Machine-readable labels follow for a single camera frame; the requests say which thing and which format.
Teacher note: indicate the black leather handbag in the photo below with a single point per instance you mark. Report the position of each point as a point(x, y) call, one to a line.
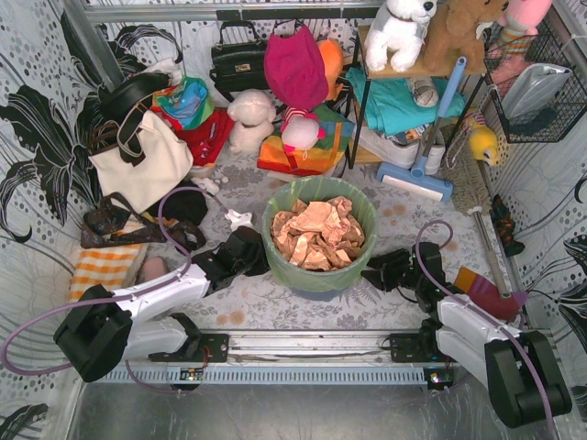
point(238, 67)

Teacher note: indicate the pink plush toy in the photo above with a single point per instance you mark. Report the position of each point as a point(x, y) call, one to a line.
point(520, 19)

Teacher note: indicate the yellow plush duck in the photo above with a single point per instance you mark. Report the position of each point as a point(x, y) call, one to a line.
point(483, 143)

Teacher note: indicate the grey baseball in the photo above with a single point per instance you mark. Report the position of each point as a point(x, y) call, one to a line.
point(423, 91)

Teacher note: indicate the red cloth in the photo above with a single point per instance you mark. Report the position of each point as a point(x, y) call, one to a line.
point(206, 141)

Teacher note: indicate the black wire basket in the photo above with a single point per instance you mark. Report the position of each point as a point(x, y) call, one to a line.
point(504, 63)

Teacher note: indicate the white plush dog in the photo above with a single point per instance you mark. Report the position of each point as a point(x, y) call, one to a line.
point(397, 34)

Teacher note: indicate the metal handled broom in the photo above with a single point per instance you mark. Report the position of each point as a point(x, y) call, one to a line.
point(471, 197)

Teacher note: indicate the purple orange sock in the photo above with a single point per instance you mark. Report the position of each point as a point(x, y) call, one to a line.
point(485, 294)

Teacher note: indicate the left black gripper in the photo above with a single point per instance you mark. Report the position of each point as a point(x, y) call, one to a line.
point(250, 250)

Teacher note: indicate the magenta fabric bag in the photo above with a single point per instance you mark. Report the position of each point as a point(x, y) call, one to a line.
point(295, 71)

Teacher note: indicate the black metal shelf rack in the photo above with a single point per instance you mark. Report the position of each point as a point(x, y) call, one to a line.
point(359, 104)

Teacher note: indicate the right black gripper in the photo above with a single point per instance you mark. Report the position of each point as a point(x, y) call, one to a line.
point(392, 267)

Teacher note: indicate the blue trash bin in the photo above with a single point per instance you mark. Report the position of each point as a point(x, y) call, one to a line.
point(320, 288)

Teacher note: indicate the orange white checkered cloth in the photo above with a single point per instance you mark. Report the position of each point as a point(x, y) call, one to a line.
point(113, 267)

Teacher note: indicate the crumpled brown paper waste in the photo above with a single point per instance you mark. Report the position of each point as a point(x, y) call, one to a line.
point(318, 236)

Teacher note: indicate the colorful printed bag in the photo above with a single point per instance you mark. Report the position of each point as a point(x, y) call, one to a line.
point(185, 106)

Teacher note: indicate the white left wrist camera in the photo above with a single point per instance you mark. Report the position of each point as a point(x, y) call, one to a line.
point(238, 220)

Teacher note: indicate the pink round object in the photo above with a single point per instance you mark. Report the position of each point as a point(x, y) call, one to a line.
point(152, 269)

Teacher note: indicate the silver pouch in basket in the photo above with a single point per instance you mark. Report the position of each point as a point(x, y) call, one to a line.
point(534, 88)

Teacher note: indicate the brown teddy bear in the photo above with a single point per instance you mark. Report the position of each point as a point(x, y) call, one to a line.
point(454, 27)

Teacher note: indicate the pink white plush pig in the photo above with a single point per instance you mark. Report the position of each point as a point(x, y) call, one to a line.
point(300, 130)

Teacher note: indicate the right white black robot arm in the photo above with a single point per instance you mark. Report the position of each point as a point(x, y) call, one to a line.
point(517, 368)

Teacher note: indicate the cream canvas tote bag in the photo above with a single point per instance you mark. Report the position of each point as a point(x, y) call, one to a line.
point(167, 160)

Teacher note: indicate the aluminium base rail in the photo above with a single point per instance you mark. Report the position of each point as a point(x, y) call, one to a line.
point(288, 358)

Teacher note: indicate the orange plush toy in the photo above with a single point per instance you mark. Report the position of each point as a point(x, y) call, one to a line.
point(332, 56)

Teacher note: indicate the white sneakers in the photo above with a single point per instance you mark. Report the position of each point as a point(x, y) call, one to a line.
point(402, 156)

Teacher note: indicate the green plastic trash bag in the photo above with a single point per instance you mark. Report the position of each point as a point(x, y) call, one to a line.
point(310, 189)

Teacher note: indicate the teal folded cloth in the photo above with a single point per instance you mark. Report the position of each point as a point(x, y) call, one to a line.
point(391, 107)

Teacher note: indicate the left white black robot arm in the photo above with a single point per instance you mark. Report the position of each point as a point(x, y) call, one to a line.
point(107, 327)

